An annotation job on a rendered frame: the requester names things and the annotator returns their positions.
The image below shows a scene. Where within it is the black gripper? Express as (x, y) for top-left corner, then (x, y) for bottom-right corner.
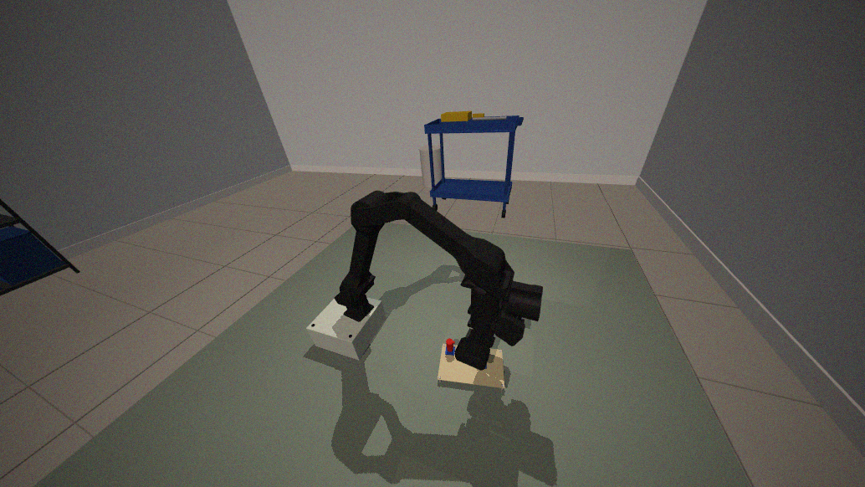
(455, 305), (499, 371)

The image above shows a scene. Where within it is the tan board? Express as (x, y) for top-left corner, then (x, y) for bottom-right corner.
(438, 339), (504, 391)

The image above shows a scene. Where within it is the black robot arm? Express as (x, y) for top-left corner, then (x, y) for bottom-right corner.
(335, 191), (543, 346)

